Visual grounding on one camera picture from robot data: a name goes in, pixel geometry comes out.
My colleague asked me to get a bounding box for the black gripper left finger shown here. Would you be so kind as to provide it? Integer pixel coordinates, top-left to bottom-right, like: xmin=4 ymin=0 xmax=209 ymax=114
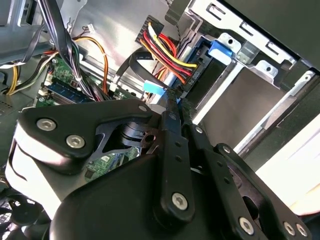
xmin=12 ymin=88 xmax=196 ymax=225

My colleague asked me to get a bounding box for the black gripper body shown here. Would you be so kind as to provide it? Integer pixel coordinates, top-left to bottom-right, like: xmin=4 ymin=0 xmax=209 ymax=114
xmin=48 ymin=153 xmax=237 ymax=240

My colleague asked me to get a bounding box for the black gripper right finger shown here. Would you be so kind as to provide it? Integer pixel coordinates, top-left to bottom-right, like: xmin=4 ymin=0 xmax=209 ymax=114
xmin=178 ymin=96 xmax=313 ymax=240

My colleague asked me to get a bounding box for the black wire with blue tab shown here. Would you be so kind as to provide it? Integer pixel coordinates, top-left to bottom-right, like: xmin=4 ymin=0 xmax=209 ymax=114
xmin=113 ymin=48 xmax=168 ymax=97

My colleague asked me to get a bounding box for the coloured disk power wire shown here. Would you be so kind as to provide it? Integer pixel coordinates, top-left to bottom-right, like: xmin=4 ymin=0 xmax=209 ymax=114
xmin=136 ymin=15 xmax=201 ymax=87

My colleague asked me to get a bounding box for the hard disk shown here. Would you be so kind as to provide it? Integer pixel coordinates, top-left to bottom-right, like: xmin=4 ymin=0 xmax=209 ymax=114
xmin=179 ymin=39 xmax=235 ymax=96

